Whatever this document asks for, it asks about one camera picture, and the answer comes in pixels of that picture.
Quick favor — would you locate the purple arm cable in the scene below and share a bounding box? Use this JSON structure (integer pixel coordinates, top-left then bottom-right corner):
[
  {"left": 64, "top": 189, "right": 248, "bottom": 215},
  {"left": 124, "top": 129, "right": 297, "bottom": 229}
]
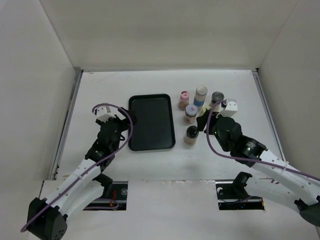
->
[
  {"left": 20, "top": 102, "right": 134, "bottom": 233},
  {"left": 205, "top": 99, "right": 320, "bottom": 183}
]

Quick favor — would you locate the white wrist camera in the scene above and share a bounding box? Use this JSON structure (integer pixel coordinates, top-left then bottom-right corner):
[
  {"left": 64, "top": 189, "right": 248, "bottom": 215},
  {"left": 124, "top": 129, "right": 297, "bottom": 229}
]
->
[
  {"left": 219, "top": 98, "right": 238, "bottom": 118},
  {"left": 94, "top": 105, "right": 114, "bottom": 122}
]

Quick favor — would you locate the blue label white canister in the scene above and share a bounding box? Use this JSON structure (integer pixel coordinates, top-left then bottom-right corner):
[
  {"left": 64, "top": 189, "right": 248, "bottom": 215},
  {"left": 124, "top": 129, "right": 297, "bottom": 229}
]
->
[{"left": 193, "top": 85, "right": 208, "bottom": 108}]

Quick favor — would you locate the black cap spice bottle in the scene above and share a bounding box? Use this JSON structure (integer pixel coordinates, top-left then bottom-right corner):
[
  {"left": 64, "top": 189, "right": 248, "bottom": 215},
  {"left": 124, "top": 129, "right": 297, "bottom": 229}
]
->
[{"left": 183, "top": 125, "right": 199, "bottom": 146}]

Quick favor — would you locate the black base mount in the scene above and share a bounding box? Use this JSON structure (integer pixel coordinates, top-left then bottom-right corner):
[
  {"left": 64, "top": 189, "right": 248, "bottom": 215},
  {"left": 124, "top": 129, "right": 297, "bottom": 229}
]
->
[
  {"left": 215, "top": 181, "right": 265, "bottom": 211},
  {"left": 84, "top": 181, "right": 129, "bottom": 211}
]

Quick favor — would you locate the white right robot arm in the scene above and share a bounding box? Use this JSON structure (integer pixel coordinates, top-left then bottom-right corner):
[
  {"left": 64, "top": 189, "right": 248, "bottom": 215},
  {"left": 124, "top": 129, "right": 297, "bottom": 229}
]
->
[{"left": 196, "top": 110, "right": 320, "bottom": 227}]

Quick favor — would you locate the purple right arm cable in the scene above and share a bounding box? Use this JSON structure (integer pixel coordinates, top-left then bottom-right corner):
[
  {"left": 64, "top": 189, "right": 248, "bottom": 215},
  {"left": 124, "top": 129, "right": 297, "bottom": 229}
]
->
[{"left": 205, "top": 99, "right": 320, "bottom": 183}]

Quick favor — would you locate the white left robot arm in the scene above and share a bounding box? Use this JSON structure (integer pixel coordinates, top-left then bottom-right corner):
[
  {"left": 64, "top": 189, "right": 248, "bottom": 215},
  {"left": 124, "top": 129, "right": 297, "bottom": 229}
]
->
[{"left": 21, "top": 103, "right": 137, "bottom": 240}]

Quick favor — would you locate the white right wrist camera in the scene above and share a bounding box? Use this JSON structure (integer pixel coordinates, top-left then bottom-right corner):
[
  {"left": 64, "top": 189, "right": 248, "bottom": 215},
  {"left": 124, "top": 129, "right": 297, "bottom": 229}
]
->
[{"left": 219, "top": 98, "right": 238, "bottom": 118}]

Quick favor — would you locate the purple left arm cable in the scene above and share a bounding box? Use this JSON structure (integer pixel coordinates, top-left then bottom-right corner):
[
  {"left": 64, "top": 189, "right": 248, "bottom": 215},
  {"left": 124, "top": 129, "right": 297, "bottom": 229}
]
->
[{"left": 20, "top": 102, "right": 134, "bottom": 233}]

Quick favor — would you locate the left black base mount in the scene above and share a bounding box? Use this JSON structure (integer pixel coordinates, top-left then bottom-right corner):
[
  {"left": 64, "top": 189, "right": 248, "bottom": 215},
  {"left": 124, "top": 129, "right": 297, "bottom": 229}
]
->
[{"left": 84, "top": 181, "right": 129, "bottom": 211}]

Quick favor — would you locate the pink lid spice bottle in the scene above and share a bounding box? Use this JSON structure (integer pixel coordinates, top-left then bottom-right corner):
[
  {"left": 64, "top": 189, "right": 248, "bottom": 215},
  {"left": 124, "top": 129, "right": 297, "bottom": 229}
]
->
[{"left": 177, "top": 91, "right": 190, "bottom": 111}]

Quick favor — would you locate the clear dome lid jar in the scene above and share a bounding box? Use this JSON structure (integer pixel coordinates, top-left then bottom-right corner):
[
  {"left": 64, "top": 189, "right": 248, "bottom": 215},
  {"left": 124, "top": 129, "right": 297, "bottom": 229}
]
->
[{"left": 210, "top": 91, "right": 225, "bottom": 107}]

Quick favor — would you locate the white red lid spice jar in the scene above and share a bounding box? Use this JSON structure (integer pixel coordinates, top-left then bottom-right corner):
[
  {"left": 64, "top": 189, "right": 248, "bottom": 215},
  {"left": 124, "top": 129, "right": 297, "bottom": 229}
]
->
[{"left": 184, "top": 104, "right": 198, "bottom": 124}]

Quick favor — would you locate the black rectangular plastic tray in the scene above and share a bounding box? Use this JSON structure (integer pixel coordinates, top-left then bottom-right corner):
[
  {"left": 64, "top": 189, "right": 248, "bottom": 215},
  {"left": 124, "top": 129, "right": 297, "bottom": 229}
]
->
[{"left": 128, "top": 93, "right": 176, "bottom": 152}]

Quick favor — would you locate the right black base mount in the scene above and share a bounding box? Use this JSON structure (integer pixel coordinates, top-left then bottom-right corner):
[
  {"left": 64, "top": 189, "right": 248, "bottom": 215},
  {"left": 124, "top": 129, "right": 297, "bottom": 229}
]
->
[{"left": 215, "top": 181, "right": 265, "bottom": 211}]

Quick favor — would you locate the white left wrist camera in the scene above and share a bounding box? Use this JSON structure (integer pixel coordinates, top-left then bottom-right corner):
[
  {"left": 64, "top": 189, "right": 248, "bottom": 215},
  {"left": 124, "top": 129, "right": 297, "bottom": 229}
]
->
[{"left": 94, "top": 105, "right": 114, "bottom": 122}]

